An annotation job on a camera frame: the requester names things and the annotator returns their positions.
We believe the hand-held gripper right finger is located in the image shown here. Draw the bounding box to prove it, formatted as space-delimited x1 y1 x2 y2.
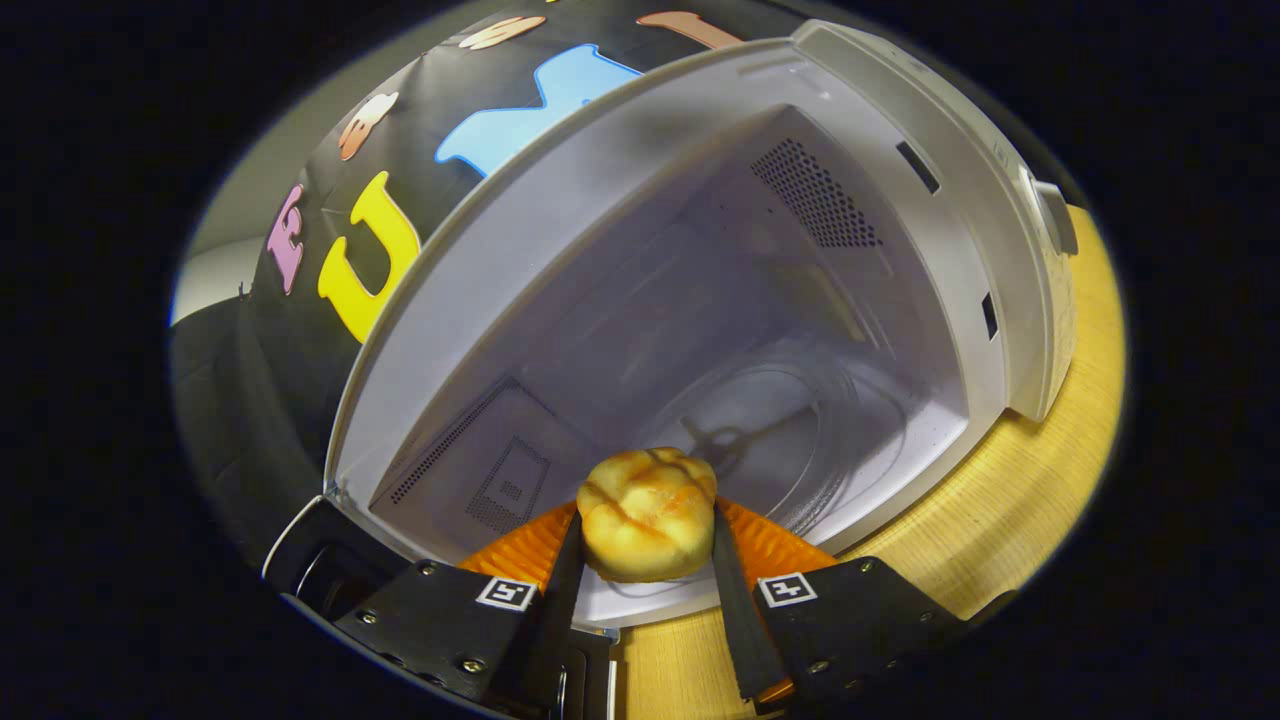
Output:
712 497 971 713

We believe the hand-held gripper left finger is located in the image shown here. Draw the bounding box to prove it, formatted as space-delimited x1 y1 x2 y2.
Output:
335 500 586 711

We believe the golden bread bun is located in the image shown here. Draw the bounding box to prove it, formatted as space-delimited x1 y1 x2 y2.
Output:
577 448 719 584

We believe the white microwave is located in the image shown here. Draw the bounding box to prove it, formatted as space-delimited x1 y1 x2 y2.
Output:
262 20 1081 720

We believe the glass turntable plate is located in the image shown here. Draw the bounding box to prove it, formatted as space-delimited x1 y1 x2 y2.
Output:
640 360 911 533

